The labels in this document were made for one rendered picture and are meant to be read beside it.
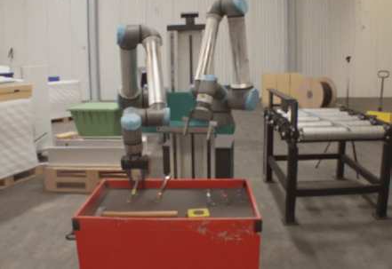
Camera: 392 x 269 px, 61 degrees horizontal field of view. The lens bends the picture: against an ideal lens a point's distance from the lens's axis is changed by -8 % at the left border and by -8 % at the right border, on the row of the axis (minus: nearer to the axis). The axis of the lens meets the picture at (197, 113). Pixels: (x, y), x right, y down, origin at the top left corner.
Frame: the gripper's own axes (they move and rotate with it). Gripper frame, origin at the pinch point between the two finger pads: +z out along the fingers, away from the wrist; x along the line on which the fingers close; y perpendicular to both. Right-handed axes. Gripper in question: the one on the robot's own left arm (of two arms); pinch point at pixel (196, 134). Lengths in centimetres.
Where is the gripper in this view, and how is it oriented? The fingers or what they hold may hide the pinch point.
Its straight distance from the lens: 197.5
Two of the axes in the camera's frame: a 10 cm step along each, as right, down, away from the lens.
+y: -2.8, -2.6, -9.3
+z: -2.2, 9.5, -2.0
